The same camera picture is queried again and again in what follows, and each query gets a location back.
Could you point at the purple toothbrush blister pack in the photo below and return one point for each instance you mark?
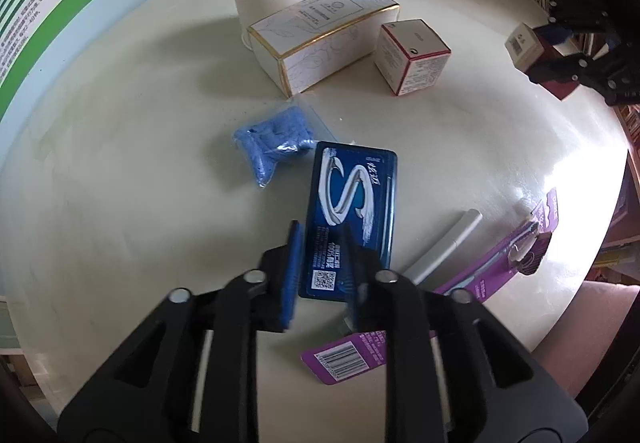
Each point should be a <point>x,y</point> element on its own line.
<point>345,354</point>

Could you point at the small white box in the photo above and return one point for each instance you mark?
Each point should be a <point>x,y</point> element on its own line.
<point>522,45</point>

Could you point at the blue chewing gum pack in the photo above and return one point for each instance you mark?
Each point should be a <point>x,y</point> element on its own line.
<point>350,188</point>

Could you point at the blue plastic covers in bag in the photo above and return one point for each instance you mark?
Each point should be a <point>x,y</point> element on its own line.
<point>275,138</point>

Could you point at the white box with gold trim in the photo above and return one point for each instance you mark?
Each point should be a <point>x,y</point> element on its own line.
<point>310,43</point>

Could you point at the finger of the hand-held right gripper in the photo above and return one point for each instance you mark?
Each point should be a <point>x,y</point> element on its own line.
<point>565,68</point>
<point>580,10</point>

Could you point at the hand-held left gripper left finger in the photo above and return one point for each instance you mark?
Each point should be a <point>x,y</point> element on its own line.
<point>294,268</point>

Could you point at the white pen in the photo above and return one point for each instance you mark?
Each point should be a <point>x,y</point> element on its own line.
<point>445,243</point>

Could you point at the pink cloth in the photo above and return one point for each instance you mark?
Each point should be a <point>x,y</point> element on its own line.
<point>590,333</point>

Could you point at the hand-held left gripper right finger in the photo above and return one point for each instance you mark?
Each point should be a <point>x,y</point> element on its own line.
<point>356,295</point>

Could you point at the red and white cube box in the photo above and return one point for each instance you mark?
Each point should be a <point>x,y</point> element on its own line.
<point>412,58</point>

